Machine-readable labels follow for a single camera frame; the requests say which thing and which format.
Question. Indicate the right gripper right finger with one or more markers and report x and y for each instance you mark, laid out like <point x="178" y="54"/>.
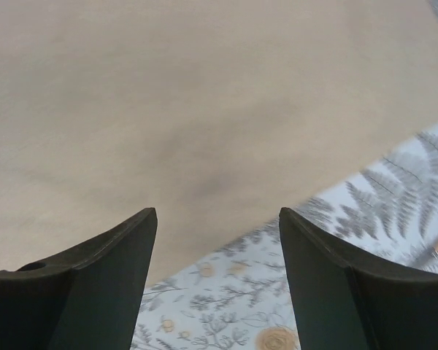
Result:
<point x="347" y="298"/>

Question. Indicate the beige cloth napkin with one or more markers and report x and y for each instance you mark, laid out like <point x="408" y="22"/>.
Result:
<point x="86" y="96"/>

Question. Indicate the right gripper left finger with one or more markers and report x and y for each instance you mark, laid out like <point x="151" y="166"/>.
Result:
<point x="85" y="297"/>

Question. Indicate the floral tablecloth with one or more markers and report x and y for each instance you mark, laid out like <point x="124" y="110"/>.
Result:
<point x="241" y="291"/>

